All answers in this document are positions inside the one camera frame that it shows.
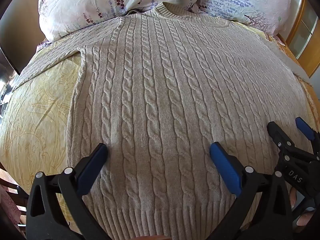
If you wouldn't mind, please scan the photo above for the dark furniture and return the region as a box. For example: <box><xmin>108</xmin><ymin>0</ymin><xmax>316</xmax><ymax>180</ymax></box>
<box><xmin>0</xmin><ymin>46</ymin><xmax>22</xmax><ymax>120</ymax></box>

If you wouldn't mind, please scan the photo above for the beige cable knit sweater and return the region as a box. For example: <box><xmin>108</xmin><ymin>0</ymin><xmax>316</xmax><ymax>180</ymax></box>
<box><xmin>11</xmin><ymin>2</ymin><xmax>309</xmax><ymax>240</ymax></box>

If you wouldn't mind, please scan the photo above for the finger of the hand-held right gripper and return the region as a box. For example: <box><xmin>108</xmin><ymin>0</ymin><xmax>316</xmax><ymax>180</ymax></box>
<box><xmin>295</xmin><ymin>117</ymin><xmax>320</xmax><ymax>153</ymax></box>
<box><xmin>267</xmin><ymin>121</ymin><xmax>299</xmax><ymax>159</ymax></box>

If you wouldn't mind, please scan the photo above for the pink floral pillow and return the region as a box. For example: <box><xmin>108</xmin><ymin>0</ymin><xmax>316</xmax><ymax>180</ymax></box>
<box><xmin>36</xmin><ymin>0</ymin><xmax>204</xmax><ymax>43</ymax></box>

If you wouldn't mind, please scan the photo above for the yellow patterned bedsheet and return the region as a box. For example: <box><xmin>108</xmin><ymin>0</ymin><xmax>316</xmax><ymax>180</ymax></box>
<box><xmin>0</xmin><ymin>24</ymin><xmax>320</xmax><ymax>233</ymax></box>

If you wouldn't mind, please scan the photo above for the wooden chair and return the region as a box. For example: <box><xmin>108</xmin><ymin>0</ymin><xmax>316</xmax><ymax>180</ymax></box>
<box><xmin>0</xmin><ymin>162</ymin><xmax>32</xmax><ymax>234</ymax></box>

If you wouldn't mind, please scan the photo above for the person's right hand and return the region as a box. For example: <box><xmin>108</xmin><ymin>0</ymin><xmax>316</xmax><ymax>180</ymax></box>
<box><xmin>289</xmin><ymin>187</ymin><xmax>317</xmax><ymax>234</ymax></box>

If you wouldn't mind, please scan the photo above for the pale blue floral pillow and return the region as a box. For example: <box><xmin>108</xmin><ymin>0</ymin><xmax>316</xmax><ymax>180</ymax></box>
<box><xmin>192</xmin><ymin>0</ymin><xmax>300</xmax><ymax>34</ymax></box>

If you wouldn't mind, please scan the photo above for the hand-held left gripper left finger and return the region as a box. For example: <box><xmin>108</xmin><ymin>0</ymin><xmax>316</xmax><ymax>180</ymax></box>
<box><xmin>26</xmin><ymin>143</ymin><xmax>113</xmax><ymax>240</ymax></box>

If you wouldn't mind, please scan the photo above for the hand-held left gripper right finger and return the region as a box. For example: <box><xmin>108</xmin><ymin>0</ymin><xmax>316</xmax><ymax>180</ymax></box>
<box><xmin>209</xmin><ymin>142</ymin><xmax>293</xmax><ymax>240</ymax></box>

